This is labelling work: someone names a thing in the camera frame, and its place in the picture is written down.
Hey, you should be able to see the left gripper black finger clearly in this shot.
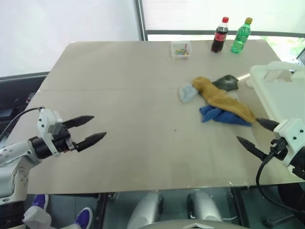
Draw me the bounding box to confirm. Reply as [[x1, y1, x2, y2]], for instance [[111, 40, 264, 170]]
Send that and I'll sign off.
[[76, 132, 107, 153], [61, 115, 95, 130]]

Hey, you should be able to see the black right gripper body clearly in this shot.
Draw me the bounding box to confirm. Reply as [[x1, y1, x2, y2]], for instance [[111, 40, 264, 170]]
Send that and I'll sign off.
[[266, 137, 289, 161]]

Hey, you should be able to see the purple shoe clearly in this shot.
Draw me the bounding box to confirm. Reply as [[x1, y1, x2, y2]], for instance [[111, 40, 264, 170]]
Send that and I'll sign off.
[[31, 194, 50, 212], [73, 207, 94, 229]]

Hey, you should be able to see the white plastic bin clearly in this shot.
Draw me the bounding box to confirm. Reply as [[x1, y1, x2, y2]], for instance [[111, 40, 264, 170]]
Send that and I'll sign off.
[[245, 61, 305, 125]]

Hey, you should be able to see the light grey trouser leg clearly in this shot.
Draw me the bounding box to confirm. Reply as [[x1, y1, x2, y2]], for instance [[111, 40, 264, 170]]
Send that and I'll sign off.
[[23, 207, 52, 229]]

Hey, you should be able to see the silver corrugated hose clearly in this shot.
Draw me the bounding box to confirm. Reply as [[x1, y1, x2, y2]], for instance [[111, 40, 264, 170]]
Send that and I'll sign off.
[[134, 0, 144, 33]]

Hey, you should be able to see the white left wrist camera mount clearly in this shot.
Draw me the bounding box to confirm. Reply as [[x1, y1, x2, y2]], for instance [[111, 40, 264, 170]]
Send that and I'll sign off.
[[37, 107, 64, 158]]

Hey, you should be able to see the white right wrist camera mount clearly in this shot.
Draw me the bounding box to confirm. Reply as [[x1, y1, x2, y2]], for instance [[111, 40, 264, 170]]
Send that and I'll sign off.
[[273, 118, 305, 168]]

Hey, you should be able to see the cola bottle red cap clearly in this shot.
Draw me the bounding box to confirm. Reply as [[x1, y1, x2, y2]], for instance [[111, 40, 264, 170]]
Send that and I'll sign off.
[[211, 16, 230, 53]]

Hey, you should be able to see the black table leg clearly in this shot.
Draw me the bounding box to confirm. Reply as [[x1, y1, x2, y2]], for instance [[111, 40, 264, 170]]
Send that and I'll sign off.
[[229, 187, 251, 229], [94, 192, 108, 229]]

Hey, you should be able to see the grey rounded torso cover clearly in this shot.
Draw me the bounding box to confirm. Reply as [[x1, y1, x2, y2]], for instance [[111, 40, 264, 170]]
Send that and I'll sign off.
[[140, 220, 251, 229]]

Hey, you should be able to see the dark green cloth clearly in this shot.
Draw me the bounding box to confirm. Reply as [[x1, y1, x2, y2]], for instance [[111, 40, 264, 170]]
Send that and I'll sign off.
[[211, 74, 240, 92]]

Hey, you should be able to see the black side table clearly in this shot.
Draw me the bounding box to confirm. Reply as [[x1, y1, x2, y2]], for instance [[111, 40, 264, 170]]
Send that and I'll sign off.
[[0, 71, 49, 142]]

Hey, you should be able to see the mustard yellow cloth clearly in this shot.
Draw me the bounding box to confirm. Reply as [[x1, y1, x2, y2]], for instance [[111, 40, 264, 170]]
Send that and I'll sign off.
[[192, 76, 258, 125]]

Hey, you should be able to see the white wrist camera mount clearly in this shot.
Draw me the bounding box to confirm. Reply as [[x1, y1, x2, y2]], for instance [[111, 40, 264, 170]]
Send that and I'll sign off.
[[273, 118, 305, 168], [37, 107, 64, 158]]

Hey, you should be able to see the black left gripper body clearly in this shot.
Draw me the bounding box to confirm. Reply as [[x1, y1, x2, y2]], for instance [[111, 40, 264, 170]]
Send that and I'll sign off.
[[51, 122, 79, 154]]

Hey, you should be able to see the small clear plastic box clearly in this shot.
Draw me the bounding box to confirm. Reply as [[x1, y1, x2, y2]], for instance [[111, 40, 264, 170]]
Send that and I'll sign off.
[[170, 41, 192, 60]]

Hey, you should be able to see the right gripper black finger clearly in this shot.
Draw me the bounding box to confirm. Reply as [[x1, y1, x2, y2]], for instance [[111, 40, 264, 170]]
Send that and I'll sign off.
[[256, 117, 280, 132], [236, 136, 269, 161]]

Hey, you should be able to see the silver rounded leg shell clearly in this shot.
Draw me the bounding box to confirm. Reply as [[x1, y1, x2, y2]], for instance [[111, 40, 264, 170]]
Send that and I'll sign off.
[[127, 191, 164, 229], [186, 190, 224, 223]]

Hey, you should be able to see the light blue cloth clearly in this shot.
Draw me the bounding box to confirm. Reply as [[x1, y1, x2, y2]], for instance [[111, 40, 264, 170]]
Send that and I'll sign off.
[[179, 83, 199, 104]]

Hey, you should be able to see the green bottle yellow cap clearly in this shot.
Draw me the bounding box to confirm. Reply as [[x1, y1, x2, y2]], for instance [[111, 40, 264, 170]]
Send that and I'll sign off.
[[230, 17, 254, 54]]

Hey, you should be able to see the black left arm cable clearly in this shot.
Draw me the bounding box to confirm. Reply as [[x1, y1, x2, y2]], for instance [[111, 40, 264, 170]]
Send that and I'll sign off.
[[0, 107, 46, 144]]

